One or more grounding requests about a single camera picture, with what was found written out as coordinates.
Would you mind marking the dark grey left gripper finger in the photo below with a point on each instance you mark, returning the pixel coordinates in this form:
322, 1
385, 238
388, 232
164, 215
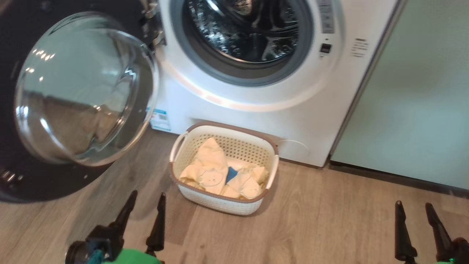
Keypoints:
126, 212
158, 231

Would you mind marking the yellow bear print garment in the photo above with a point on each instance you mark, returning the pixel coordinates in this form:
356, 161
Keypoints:
249, 183
209, 165

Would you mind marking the pale green cabinet door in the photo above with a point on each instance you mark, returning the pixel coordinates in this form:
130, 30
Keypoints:
414, 91

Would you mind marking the grey warning label sticker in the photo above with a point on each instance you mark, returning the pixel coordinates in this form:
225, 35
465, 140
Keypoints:
326, 16

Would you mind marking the white perforated laundry basket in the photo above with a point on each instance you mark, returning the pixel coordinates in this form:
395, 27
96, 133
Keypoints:
220, 205

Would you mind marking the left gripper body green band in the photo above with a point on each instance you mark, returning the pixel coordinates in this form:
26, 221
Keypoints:
106, 244

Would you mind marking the dark cabinet plinth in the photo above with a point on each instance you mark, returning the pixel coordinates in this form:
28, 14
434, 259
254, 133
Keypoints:
403, 178

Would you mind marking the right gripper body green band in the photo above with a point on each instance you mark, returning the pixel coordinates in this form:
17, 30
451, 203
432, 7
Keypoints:
461, 251

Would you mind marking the white washing machine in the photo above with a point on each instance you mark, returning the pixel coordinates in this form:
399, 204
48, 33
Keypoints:
311, 110

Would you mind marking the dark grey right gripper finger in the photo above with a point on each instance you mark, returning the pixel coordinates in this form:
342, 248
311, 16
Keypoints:
441, 238
403, 238

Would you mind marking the black round glass washer door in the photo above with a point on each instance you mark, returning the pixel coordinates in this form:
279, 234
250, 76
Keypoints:
84, 95

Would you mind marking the printed warning text label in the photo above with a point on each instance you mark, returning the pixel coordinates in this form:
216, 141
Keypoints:
360, 47

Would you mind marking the blue energy label sticker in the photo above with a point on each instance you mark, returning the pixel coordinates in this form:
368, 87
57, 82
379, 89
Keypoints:
160, 120

